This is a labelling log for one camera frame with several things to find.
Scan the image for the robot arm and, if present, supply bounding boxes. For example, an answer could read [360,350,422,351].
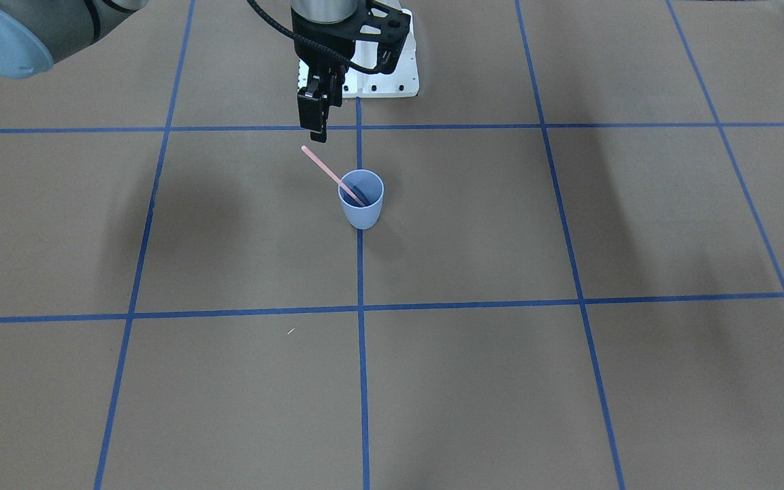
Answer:
[0,1,418,143]

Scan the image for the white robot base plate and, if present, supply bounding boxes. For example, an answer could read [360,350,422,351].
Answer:
[297,8,421,99]

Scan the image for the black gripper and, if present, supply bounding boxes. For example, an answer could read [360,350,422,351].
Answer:
[291,1,412,144]

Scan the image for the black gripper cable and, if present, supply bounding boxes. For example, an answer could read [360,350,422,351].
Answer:
[247,0,382,76]

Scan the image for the pink chopstick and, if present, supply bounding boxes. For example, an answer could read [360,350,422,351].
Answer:
[301,145,368,207]

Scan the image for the light blue plastic cup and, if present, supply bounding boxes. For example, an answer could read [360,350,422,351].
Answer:
[337,169,385,230]

